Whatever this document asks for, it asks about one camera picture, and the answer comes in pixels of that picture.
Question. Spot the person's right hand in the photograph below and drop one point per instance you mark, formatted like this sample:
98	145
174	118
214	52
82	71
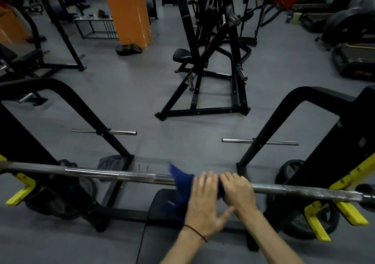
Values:
238	193

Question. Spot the person's left hand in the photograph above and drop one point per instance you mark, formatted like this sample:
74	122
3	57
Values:
203	208

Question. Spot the blue cleaning cloth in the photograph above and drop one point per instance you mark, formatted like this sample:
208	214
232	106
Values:
181	184

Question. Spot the steel barbell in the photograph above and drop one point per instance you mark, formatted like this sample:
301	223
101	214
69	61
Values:
88	173

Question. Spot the person's left forearm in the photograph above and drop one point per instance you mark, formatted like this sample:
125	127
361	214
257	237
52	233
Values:
183	249

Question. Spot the person's right forearm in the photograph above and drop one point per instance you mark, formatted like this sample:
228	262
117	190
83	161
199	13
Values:
269	240

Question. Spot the black padded bench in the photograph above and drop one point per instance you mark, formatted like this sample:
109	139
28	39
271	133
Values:
164	228

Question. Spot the large black weight plate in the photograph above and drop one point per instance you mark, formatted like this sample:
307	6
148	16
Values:
291	168

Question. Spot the black weight plate white lettering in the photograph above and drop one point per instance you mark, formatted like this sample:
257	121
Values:
52	202
298	225

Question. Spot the metal spring collar clip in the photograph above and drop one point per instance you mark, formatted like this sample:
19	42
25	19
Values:
143	168

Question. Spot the yellow bar hook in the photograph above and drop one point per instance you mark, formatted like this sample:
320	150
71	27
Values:
22	195
316	225

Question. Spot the grey cloth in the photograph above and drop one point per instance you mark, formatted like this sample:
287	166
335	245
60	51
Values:
111	162

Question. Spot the black bench press rack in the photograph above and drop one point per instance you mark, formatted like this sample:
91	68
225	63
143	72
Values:
337	143

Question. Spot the black grip-hole weight plate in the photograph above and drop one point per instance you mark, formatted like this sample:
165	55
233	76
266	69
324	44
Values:
89	186

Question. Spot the black and red lever machine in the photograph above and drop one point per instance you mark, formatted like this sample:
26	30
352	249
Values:
202	56

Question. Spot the small black weight plate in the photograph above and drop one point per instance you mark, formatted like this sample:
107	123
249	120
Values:
136	48
124	50

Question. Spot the small blue bottle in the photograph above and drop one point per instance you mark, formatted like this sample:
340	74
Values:
289	18

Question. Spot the pale bucket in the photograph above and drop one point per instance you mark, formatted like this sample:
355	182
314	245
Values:
296	17

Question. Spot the black elliptical trainer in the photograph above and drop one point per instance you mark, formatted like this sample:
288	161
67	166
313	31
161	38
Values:
345	26

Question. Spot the wide orange pillar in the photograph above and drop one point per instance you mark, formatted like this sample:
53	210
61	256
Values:
127	12

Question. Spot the black squat rack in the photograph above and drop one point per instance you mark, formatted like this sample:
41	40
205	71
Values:
66	35

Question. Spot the black incline bench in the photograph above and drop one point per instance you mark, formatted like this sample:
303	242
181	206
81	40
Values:
14	61

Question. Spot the narrow orange pillar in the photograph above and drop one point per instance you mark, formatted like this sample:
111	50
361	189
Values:
11	29

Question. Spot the black plate-loaded machine frame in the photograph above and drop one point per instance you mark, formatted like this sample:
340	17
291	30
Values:
249	41

